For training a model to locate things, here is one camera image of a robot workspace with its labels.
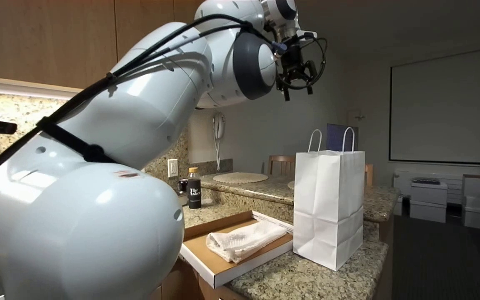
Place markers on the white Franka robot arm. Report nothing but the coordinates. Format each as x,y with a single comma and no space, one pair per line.
84,239

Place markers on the folded white towel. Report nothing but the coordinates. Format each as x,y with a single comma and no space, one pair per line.
246,243

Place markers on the wooden drawer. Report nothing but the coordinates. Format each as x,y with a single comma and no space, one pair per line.
217,269

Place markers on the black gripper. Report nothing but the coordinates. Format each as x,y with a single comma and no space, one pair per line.
297,59

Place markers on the large round woven placemat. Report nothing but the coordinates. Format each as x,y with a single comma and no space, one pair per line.
241,178

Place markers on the white wall outlet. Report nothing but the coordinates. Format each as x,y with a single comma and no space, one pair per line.
172,168

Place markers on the small round woven placemat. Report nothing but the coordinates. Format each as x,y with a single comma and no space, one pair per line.
291,186

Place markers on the blue gift bag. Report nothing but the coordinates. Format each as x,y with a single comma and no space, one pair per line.
334,139

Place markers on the black bottle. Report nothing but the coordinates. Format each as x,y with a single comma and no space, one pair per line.
194,193

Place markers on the wooden dining chair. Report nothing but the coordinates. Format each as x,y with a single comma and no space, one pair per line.
369,176
282,166

